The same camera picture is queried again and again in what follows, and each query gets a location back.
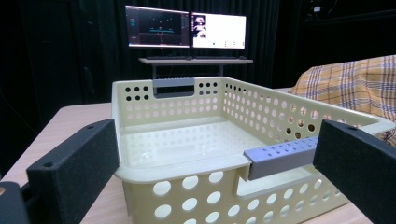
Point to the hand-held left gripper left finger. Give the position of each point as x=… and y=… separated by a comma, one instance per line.
x=74, y=161

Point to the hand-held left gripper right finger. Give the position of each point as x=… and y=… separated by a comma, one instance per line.
x=358, y=161

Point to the orange plaid shirt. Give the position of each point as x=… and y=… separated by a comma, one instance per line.
x=351, y=84

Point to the cream perforated plastic basket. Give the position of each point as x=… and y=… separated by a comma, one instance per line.
x=186, y=146

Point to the black keyboard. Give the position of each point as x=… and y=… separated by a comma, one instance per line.
x=168, y=57
x=216, y=57

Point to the white metal stand with shelf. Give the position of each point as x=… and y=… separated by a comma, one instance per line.
x=196, y=61

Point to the dark screen monitor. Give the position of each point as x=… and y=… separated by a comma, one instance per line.
x=157, y=26

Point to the bright screen monitor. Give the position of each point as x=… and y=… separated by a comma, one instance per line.
x=219, y=31

